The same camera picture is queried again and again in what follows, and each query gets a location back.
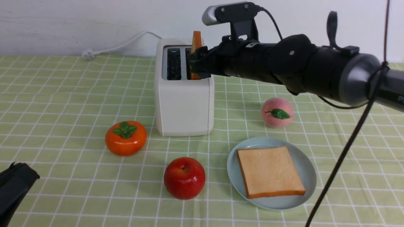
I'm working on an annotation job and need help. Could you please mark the red apple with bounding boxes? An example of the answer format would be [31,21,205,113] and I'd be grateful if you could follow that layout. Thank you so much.
[163,157,206,200]

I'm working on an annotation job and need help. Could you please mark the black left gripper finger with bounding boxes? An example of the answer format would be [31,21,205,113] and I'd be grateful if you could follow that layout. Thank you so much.
[186,46,211,79]

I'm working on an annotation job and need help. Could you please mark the light blue plate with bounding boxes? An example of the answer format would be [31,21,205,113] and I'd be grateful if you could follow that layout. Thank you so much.
[227,137,317,210]

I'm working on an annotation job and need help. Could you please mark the orange persimmon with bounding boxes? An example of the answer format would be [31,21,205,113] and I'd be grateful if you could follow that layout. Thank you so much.
[105,121,147,156]

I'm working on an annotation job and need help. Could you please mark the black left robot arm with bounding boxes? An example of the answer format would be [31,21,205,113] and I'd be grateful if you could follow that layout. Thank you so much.
[187,34,381,107]

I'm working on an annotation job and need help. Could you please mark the toast slice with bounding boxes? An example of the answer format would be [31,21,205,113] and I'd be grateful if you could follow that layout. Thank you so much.
[237,146,306,199]
[190,31,203,80]

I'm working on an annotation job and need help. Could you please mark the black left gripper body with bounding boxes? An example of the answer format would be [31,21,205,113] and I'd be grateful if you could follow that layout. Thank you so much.
[202,35,275,84]

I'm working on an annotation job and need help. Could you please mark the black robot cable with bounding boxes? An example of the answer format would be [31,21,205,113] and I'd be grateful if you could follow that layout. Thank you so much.
[256,0,392,227]

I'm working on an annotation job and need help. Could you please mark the white toaster power cable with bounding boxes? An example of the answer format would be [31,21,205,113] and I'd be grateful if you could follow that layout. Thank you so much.
[82,31,162,60]

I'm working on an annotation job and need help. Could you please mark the white two-slot toaster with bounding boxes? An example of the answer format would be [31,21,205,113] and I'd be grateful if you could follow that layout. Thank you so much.
[154,38,215,137]

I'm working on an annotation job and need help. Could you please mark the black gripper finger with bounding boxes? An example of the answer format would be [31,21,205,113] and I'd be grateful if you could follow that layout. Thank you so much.
[0,162,40,227]

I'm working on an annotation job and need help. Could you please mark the pink peach with leaf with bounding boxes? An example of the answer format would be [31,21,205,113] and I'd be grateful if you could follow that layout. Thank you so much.
[261,97,294,128]

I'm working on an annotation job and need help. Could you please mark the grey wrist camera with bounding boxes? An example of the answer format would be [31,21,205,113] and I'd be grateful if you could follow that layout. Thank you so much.
[202,2,261,42]

